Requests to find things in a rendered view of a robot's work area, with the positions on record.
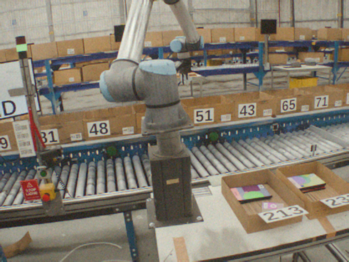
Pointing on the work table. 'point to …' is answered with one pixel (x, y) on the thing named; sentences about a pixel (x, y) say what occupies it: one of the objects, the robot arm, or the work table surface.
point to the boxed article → (271, 206)
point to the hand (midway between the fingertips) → (184, 84)
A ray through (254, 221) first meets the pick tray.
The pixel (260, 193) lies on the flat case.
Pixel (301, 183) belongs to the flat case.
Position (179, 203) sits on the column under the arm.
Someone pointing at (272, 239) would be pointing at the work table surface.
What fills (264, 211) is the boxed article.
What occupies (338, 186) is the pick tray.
